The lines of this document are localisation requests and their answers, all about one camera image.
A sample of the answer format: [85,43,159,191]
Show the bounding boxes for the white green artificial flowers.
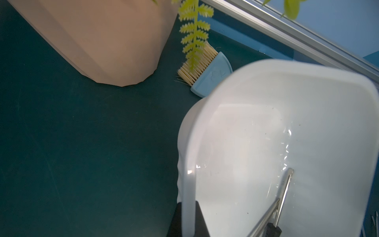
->
[150,0,309,73]

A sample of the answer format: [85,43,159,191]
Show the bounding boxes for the black ribbed handle screwdriver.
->
[249,168,294,237]

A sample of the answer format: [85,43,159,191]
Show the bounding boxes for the horizontal aluminium frame rail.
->
[206,1,379,84]

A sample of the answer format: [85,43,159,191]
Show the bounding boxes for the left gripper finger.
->
[166,200,211,237]

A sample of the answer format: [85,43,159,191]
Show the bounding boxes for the tan flower pot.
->
[11,1,179,87]

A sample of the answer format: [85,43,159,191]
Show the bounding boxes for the white plastic storage box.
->
[177,59,379,237]

